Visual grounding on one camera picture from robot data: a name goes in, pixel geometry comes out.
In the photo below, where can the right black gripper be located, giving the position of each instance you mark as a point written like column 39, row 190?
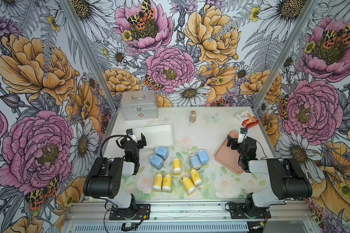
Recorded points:
column 237, row 144

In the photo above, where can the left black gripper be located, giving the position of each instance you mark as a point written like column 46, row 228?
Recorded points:
column 136, row 141

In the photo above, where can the blue sharpener with white nozzle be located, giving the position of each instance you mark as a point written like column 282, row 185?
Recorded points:
column 194, row 162

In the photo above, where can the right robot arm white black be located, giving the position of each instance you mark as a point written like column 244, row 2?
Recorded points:
column 287, row 181

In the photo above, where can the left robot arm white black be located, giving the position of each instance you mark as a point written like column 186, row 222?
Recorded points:
column 104, row 179

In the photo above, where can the red white cardboard box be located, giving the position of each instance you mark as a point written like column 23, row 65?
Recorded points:
column 248, row 120

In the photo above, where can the pink rectangular tray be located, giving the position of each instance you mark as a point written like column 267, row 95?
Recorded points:
column 228, row 158

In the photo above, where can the white rectangular tray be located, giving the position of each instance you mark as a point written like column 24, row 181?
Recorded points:
column 156, row 136

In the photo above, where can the silver aluminium first aid case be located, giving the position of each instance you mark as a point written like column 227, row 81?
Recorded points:
column 138, row 105

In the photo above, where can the yellow sharpener centre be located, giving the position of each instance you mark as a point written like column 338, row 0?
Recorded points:
column 177, row 166

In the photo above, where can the yellow sharpener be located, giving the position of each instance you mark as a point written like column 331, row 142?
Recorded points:
column 195, row 177
column 188, row 185
column 177, row 166
column 167, row 183
column 158, row 181

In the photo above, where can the yellow sharpener far left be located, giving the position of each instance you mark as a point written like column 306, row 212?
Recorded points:
column 158, row 181

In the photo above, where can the small glass bottle brown cap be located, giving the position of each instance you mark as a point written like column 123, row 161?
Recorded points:
column 192, row 117

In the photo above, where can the yellow sharpener right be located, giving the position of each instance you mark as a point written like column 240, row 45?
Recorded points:
column 195, row 177

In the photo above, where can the yellow sharpener lower middle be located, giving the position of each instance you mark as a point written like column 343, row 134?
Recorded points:
column 188, row 185

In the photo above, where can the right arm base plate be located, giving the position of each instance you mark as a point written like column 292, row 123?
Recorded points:
column 244, row 211

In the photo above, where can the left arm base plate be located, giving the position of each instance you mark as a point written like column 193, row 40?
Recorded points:
column 134, row 212

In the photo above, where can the aluminium front rail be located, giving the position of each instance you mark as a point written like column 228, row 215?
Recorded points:
column 186, row 211

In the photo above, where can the white vented cable duct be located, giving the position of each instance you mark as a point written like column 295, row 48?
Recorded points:
column 165, row 227

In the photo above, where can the left aluminium corner post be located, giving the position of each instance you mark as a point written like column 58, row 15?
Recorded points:
column 88, row 52

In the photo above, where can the aluminium corner post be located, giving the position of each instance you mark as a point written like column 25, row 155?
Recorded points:
column 88, row 52
column 301, row 24

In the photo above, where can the right aluminium corner post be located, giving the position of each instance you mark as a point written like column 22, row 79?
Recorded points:
column 301, row 24

